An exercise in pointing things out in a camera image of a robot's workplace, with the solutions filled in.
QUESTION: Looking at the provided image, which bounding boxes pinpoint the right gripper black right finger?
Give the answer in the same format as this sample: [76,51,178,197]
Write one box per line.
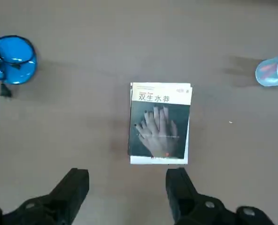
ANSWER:
[165,166,275,225]

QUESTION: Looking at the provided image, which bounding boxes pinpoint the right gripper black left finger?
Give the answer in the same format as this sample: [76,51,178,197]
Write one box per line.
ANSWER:
[0,167,90,225]

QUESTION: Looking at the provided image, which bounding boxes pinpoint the white and blue book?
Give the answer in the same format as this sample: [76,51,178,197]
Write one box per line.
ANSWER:
[129,82,193,165]

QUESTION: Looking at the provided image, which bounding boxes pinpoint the clear plastic pen cup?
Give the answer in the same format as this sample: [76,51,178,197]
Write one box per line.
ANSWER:
[255,52,278,88]

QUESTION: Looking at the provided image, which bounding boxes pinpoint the black lamp power cable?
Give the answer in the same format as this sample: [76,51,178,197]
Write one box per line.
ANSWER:
[0,35,36,98]

